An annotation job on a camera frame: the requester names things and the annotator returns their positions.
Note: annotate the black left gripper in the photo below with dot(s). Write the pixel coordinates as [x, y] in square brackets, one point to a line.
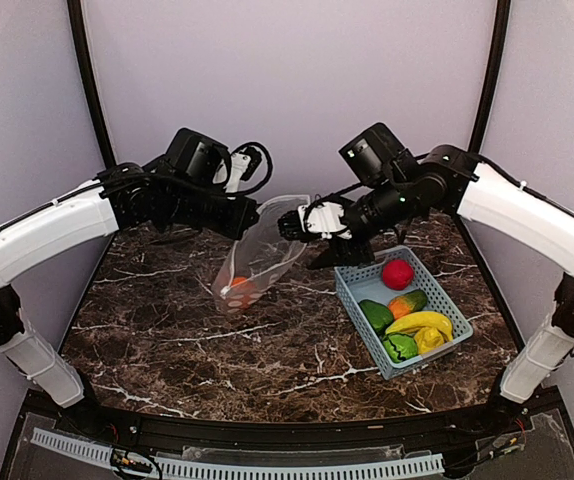
[238, 223]

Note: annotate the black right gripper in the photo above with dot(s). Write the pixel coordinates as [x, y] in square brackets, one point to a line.
[344, 252]

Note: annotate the clear dotted zip top bag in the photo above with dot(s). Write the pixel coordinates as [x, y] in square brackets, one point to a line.
[261, 255]

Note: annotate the orange toy orange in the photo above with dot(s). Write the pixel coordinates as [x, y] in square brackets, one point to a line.
[241, 285]

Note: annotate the red toy apple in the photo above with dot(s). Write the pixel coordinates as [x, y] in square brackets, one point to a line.
[397, 274]

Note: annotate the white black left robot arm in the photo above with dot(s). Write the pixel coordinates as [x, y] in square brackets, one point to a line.
[197, 182]

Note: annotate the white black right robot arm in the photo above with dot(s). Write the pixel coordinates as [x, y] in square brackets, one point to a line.
[465, 185]

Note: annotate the light blue perforated basket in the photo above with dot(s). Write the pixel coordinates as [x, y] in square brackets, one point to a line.
[354, 284]

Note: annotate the green toy avocado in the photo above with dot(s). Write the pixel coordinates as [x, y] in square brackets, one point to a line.
[378, 315]

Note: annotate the orange green toy mango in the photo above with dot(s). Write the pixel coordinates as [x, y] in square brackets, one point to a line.
[408, 303]

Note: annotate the yellow toy banana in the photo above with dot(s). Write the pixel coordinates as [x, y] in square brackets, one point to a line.
[415, 321]

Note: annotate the green toy cabbage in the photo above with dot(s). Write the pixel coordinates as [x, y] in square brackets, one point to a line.
[400, 347]

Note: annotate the yellow toy pepper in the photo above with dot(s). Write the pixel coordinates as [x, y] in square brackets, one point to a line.
[428, 339]

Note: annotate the small front circuit board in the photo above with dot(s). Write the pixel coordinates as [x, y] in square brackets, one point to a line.
[123, 463]

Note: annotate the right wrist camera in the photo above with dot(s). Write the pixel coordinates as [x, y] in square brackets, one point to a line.
[319, 220]

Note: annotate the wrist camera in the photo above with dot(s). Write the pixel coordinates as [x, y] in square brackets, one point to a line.
[243, 164]
[319, 220]

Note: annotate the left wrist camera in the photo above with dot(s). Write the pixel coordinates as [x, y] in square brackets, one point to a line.
[243, 164]

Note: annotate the black front rail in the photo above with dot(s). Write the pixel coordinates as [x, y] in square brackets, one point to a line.
[536, 439]

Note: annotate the light blue cable duct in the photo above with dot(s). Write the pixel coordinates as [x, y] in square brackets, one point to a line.
[215, 463]

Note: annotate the black left corner post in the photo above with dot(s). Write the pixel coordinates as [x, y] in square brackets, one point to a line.
[88, 82]

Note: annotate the black corner post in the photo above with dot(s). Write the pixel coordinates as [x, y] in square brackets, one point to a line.
[492, 72]
[88, 82]

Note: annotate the black right corner post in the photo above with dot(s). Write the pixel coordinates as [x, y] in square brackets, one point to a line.
[492, 72]

